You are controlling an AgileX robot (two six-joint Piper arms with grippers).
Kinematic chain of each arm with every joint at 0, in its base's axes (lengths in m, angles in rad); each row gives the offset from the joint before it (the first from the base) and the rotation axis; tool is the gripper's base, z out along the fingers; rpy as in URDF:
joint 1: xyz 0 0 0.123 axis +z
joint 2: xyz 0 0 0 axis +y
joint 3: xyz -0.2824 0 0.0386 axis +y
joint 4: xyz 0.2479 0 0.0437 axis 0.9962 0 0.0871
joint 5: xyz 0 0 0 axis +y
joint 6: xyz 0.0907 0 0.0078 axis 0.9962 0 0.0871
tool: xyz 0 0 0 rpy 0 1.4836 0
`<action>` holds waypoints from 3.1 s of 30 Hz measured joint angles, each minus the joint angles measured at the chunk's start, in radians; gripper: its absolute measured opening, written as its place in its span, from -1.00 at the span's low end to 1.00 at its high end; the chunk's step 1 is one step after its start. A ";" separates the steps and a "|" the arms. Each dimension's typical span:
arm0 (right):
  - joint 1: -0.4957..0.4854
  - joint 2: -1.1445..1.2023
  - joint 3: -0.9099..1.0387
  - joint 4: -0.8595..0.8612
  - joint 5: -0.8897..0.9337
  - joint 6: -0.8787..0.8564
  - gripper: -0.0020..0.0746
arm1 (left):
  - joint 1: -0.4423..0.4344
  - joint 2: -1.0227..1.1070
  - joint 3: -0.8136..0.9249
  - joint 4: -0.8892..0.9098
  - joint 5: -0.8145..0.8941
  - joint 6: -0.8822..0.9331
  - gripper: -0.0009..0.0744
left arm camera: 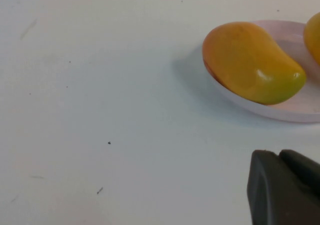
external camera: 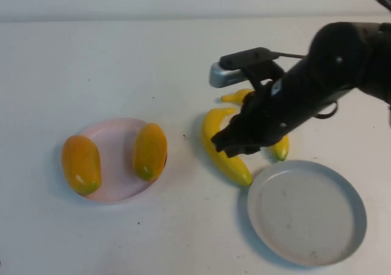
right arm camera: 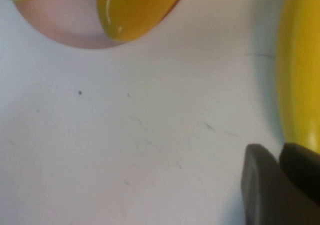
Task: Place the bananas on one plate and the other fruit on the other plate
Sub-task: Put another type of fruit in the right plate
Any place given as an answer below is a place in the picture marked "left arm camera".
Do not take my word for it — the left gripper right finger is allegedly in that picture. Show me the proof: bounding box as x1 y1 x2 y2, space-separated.
278 149 320 190

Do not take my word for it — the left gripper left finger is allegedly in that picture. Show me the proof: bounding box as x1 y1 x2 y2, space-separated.
246 149 320 225

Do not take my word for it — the orange-yellow toy mango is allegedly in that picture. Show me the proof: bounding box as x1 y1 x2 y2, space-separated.
201 21 307 106
303 11 320 66

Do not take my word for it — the pink round plate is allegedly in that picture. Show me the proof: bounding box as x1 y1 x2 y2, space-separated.
203 19 320 124

